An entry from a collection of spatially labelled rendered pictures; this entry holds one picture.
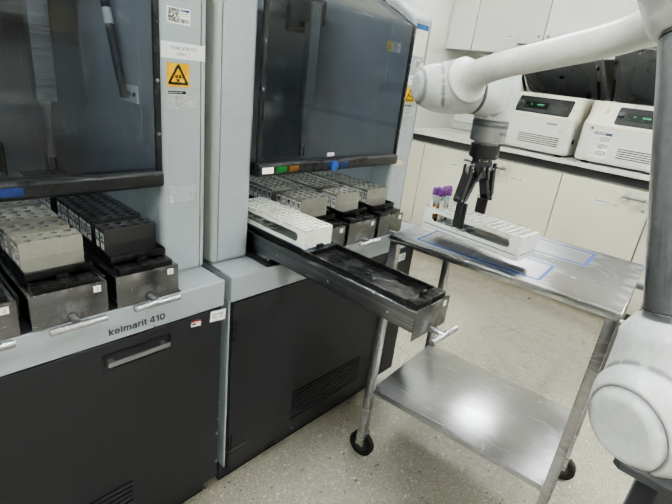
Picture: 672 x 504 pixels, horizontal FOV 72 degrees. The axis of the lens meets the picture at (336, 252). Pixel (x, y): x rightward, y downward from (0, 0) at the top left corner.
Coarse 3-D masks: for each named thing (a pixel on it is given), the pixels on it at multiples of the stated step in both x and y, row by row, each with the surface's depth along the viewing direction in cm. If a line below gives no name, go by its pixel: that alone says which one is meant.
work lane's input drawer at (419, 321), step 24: (264, 240) 123; (288, 264) 118; (312, 264) 111; (336, 264) 112; (360, 264) 114; (384, 264) 112; (336, 288) 107; (360, 288) 102; (384, 288) 99; (408, 288) 104; (432, 288) 102; (384, 312) 99; (408, 312) 94; (432, 312) 98
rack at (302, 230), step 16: (256, 208) 127; (272, 208) 129; (288, 208) 130; (256, 224) 127; (272, 224) 128; (288, 224) 117; (304, 224) 119; (320, 224) 120; (288, 240) 119; (304, 240) 114; (320, 240) 118
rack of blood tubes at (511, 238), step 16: (432, 208) 130; (448, 208) 131; (432, 224) 131; (448, 224) 129; (464, 224) 132; (480, 224) 120; (496, 224) 123; (512, 224) 124; (464, 240) 124; (480, 240) 121; (496, 240) 127; (512, 240) 114; (528, 240) 115; (512, 256) 115; (528, 256) 119
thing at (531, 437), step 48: (432, 240) 133; (528, 288) 111; (576, 288) 111; (624, 288) 115; (384, 336) 145; (432, 336) 182; (384, 384) 155; (432, 384) 158; (480, 384) 162; (480, 432) 139; (528, 432) 141; (576, 432) 154; (528, 480) 125
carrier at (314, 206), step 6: (300, 198) 136; (306, 198) 136; (312, 198) 137; (318, 198) 139; (324, 198) 141; (300, 204) 134; (306, 204) 136; (312, 204) 138; (318, 204) 140; (324, 204) 142; (300, 210) 135; (306, 210) 137; (312, 210) 139; (318, 210) 141; (324, 210) 143; (312, 216) 139
